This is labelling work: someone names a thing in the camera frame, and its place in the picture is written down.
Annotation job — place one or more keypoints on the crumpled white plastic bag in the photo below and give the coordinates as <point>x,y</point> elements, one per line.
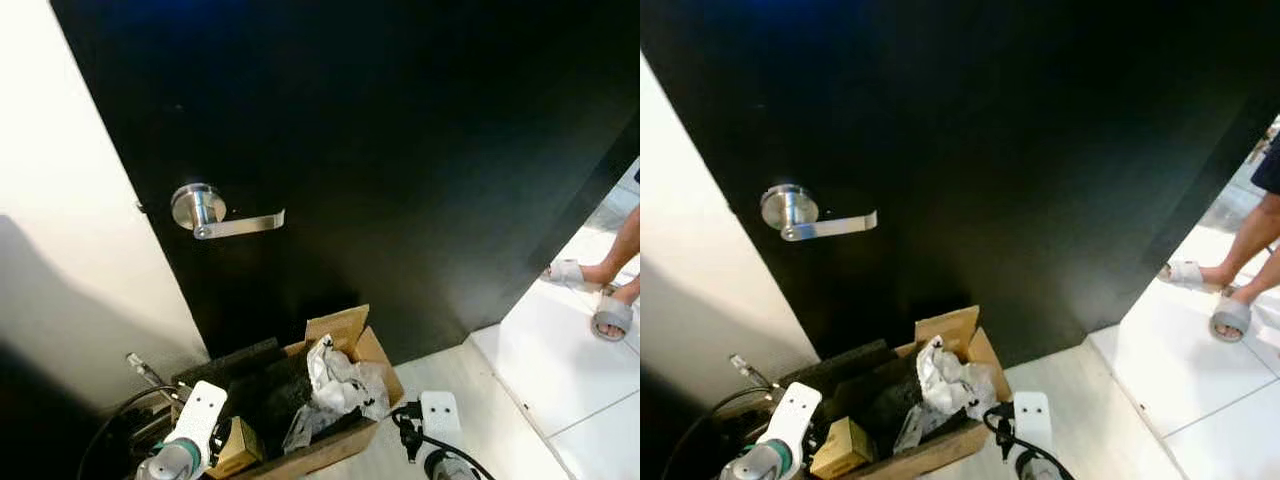
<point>950,385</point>
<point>340,385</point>

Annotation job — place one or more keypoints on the brown cardboard box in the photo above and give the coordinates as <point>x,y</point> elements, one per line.
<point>345,330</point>
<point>950,330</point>

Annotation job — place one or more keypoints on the black foam pad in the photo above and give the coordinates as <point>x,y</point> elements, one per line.
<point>860,385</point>
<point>260,385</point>

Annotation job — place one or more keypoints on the small yellow-brown carton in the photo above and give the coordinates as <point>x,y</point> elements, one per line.
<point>235,448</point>
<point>840,448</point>

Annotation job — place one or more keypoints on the grey slipper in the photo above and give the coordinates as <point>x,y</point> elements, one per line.
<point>1188,274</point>
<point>572,274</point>
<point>1230,318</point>
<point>612,318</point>

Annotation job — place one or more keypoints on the metal door stop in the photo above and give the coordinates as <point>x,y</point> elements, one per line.
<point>145,370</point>
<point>748,370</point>

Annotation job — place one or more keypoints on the person bare leg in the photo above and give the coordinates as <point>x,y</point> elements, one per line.
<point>630,292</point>
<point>1262,275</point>
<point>622,245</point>
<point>1250,235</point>

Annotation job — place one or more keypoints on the black door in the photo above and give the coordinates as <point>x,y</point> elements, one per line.
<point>380,130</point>
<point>1000,130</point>

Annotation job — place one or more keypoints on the dark blue shorts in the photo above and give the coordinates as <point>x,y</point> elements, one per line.
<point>1268,165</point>

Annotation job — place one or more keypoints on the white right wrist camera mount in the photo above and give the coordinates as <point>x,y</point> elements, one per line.
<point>441,415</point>
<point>1032,415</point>

